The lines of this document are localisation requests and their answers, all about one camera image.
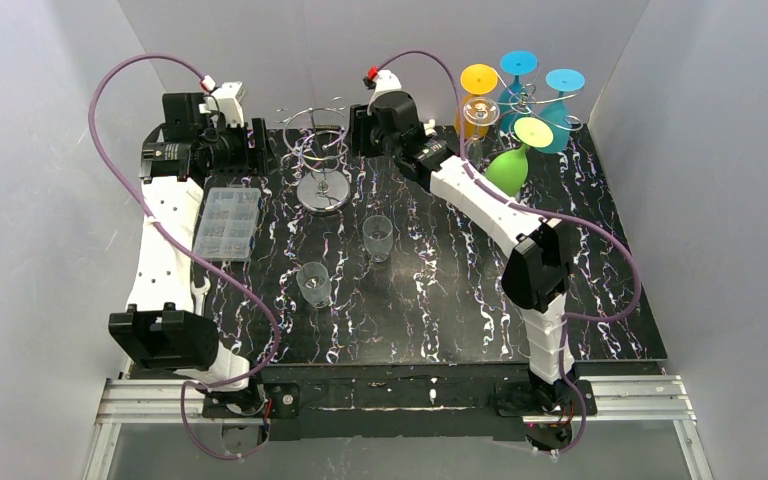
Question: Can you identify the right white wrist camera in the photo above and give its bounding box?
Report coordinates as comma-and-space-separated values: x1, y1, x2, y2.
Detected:
363, 66, 403, 115

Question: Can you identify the blue plastic wine glass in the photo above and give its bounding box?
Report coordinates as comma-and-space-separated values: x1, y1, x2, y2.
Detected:
498, 50, 539, 133
536, 68, 586, 154

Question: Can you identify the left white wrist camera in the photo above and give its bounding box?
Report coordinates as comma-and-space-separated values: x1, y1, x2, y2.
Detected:
199, 75, 246, 128

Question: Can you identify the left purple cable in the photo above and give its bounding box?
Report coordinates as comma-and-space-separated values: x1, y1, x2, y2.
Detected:
87, 52, 283, 462

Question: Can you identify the clear stemless glass front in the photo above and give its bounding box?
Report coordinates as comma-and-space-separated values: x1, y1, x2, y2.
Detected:
296, 262, 331, 308

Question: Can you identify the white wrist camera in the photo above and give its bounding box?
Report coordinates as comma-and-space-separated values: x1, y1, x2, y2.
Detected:
199, 75, 246, 128
363, 66, 403, 115

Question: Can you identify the silver open-end wrench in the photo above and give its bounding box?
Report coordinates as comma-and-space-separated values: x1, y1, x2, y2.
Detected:
190, 276, 211, 316

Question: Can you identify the clear plastic screw box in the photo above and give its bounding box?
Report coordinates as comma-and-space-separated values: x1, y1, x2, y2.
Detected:
192, 186, 263, 262

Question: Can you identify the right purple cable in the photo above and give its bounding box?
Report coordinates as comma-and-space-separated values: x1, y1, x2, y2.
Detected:
377, 48, 644, 458

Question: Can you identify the green plastic wine glass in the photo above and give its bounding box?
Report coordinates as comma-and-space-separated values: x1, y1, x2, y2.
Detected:
484, 117, 554, 199

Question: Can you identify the tall clear champagne flute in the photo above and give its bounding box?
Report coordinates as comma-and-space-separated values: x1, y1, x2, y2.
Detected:
461, 94, 500, 168

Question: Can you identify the purple cable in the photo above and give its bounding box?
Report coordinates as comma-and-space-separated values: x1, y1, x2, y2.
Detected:
377, 48, 644, 458
87, 52, 283, 462

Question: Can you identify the orange plastic wine glass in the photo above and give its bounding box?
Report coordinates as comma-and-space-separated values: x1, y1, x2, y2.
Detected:
456, 63, 500, 139

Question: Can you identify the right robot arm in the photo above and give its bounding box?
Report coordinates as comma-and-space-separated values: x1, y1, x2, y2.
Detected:
348, 90, 574, 409

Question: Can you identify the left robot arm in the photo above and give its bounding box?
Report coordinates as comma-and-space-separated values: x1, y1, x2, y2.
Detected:
108, 82, 273, 394

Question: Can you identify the clear stemless glass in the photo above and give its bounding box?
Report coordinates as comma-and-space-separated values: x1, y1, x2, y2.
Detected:
296, 262, 331, 308
362, 215, 394, 263

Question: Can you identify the chrome glass rack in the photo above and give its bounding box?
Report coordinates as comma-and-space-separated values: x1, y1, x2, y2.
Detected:
490, 66, 583, 135
278, 96, 351, 216

